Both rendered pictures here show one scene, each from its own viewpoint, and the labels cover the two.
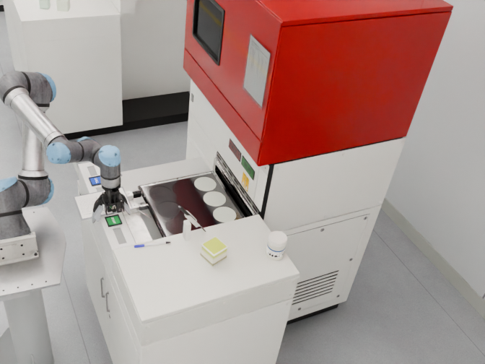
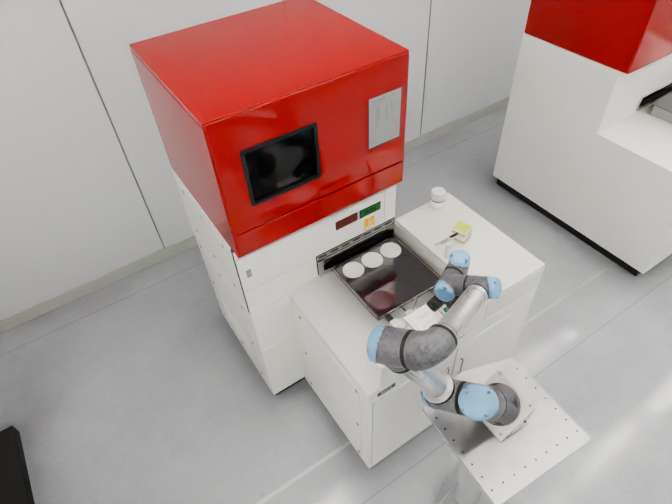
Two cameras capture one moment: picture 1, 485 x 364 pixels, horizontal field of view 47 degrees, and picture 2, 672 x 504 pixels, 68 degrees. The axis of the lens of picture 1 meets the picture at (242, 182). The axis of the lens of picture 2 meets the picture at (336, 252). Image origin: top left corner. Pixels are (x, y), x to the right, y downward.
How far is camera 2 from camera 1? 264 cm
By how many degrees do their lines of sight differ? 63
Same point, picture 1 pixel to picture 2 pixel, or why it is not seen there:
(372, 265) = not seen: hidden behind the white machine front
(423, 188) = not seen: hidden behind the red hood
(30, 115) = (468, 311)
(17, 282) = (530, 391)
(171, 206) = (397, 287)
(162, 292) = (512, 259)
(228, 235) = (430, 233)
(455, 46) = not seen: hidden behind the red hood
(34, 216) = (442, 414)
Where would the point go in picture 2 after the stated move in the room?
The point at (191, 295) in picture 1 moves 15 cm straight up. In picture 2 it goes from (504, 242) to (510, 218)
